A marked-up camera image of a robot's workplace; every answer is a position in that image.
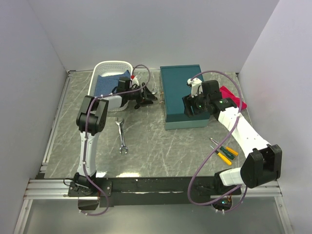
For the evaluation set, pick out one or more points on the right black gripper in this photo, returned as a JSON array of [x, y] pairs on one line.
[[188, 101]]

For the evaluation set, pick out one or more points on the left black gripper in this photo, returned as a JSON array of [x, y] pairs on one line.
[[146, 95]]

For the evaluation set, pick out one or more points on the black adjustable wrench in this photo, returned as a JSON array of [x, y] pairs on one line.
[[140, 106]]

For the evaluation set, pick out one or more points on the teal storage box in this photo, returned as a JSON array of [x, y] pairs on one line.
[[173, 83]]

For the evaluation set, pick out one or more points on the green handled screwdriver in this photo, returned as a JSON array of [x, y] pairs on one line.
[[227, 153]]

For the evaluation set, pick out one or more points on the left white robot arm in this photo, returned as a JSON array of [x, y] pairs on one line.
[[91, 120]]

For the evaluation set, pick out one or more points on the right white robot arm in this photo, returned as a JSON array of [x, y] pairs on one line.
[[263, 160]]

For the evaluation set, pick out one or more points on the white plastic basket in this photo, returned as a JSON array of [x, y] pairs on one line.
[[108, 68]]

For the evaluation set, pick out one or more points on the magenta cloth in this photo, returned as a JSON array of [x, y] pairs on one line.
[[234, 97]]

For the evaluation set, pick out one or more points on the blue checkered cloth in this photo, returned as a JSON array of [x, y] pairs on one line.
[[105, 85]]

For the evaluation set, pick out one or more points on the silver open-end wrench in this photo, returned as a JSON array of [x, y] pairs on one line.
[[123, 147]]

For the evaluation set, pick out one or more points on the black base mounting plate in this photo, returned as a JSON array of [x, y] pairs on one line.
[[123, 191]]

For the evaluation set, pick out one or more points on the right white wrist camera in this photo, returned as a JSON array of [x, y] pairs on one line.
[[196, 86]]

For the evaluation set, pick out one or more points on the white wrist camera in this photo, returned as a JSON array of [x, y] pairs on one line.
[[134, 82], [196, 86]]

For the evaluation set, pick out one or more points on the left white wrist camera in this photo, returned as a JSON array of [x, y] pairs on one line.
[[134, 82]]

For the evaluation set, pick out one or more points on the yellow handled screwdriver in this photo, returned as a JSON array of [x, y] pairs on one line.
[[224, 158]]

